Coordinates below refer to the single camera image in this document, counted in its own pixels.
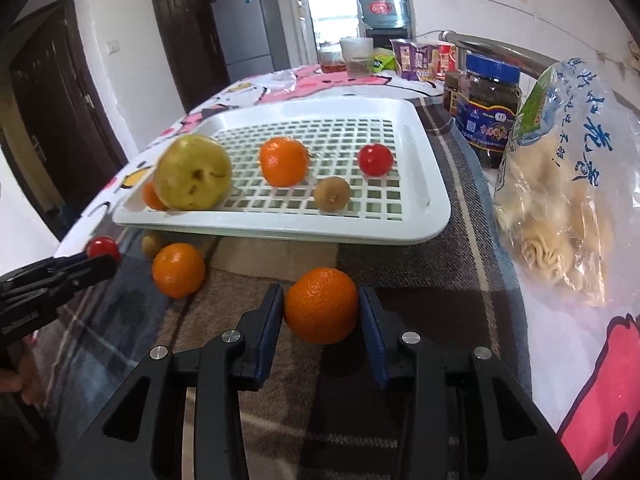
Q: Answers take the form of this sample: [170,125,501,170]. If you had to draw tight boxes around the purple snack pack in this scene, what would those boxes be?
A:
[390,38,457,82]

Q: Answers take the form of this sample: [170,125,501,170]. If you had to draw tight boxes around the brown sauce jar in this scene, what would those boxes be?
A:
[442,71,463,113]

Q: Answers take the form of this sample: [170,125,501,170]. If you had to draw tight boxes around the green snack packet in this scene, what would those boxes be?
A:
[370,47,398,73]

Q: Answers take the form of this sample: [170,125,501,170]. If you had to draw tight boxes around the cartoon printed blanket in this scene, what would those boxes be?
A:
[52,62,640,480]

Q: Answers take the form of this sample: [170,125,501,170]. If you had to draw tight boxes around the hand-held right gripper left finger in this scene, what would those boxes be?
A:
[57,282,286,480]

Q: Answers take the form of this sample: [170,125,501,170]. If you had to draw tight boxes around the small brown kiwi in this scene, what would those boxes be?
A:
[313,176,352,212]
[141,232,163,260]

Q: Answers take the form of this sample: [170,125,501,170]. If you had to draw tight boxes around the red cherry tomato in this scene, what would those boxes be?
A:
[86,236,122,263]
[357,143,394,177]

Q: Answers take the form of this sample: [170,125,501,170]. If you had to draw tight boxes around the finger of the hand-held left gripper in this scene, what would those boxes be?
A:
[0,254,119,313]
[0,252,93,291]

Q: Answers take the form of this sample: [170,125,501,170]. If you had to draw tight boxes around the glass door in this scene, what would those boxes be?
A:
[292,0,361,68]

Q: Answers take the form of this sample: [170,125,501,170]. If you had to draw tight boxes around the plaid woven cloth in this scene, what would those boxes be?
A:
[30,92,533,480]

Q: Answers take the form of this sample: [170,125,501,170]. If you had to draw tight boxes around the plastic bag of noodles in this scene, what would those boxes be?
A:
[492,57,640,308]

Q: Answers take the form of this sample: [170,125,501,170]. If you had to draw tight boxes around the metal bed rail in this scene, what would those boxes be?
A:
[437,30,556,81]

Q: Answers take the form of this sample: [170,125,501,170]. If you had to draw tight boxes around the orange tangerine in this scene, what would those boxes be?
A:
[283,267,361,345]
[151,242,207,299]
[259,136,311,188]
[142,180,168,212]

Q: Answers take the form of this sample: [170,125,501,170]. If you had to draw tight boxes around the large yellow-green pear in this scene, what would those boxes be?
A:
[152,134,233,211]

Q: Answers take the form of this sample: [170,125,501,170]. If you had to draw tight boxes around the blue-lidded pickle jar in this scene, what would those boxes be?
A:
[455,52,523,170]

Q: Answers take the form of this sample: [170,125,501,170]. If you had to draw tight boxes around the dark wooden door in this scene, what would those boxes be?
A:
[146,0,231,116]
[0,0,128,221]

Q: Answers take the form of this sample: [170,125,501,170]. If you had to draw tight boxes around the grey refrigerator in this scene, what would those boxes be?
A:
[210,0,293,86]

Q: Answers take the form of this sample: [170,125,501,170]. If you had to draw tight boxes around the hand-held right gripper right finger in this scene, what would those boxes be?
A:
[357,284,583,480]

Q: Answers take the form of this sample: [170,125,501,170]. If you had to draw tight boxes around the person's left hand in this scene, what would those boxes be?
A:
[0,337,48,408]

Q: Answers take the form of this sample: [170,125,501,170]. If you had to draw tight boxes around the glass jar with red liquid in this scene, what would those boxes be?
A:
[317,42,348,74]

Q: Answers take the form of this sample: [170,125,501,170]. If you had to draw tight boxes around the white slotted plastic tray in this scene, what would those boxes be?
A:
[111,97,452,246]

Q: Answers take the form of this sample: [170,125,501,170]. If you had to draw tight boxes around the clear plastic container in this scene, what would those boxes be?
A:
[340,36,375,78]

